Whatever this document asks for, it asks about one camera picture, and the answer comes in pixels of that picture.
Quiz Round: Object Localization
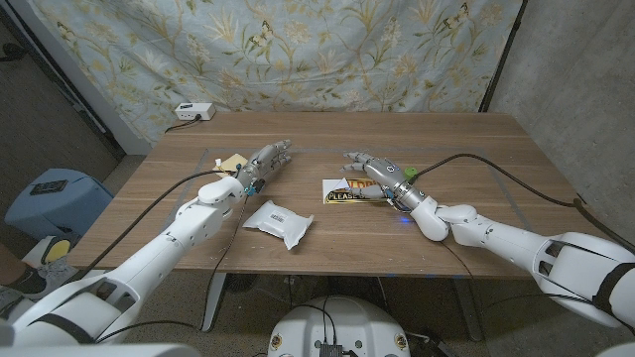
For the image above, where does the person bare lower leg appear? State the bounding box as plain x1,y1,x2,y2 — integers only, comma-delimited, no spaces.
0,242,24,287

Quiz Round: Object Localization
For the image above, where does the white plastic package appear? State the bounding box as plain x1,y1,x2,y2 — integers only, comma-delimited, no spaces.
241,199,316,251

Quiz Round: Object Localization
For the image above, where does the grey table leg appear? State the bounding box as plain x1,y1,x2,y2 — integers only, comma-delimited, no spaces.
453,277,483,342
200,272,228,333

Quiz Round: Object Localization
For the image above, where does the yellow black bumper sticker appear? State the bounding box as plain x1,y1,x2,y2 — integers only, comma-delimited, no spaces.
321,177,393,205

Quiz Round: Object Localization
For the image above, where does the black power box cable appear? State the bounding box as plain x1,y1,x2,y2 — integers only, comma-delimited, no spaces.
165,114,202,134

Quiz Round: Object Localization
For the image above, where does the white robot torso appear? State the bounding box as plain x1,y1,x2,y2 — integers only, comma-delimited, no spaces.
266,296,412,357

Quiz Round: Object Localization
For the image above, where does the blue plastic bin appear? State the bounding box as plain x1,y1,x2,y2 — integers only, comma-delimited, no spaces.
3,168,115,242

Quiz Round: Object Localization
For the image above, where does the white device yellow disc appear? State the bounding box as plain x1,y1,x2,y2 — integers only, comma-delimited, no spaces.
22,235,75,269

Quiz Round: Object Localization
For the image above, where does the black door handle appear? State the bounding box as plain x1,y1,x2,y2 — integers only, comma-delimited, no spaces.
0,43,27,63

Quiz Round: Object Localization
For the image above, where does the white power box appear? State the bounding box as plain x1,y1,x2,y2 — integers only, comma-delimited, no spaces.
174,101,217,122

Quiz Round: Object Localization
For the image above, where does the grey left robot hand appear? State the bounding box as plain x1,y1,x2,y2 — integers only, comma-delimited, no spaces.
235,139,294,196

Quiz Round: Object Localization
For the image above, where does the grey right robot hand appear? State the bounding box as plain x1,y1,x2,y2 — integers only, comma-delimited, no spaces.
339,151,429,213

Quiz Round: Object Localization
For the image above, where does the tan paper card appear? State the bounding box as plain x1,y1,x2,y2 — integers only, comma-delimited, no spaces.
212,153,248,179

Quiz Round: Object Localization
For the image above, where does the black backdrop pole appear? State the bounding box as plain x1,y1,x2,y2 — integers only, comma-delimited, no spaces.
478,0,528,113

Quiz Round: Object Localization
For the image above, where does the floral blue backdrop cloth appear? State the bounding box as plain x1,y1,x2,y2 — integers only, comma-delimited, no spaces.
29,0,525,145

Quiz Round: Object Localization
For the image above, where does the grey black sneaker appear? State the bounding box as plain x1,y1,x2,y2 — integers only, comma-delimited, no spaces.
9,257,75,295

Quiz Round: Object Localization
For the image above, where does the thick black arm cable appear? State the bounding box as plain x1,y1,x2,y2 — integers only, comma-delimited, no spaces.
411,153,635,255
62,169,239,287

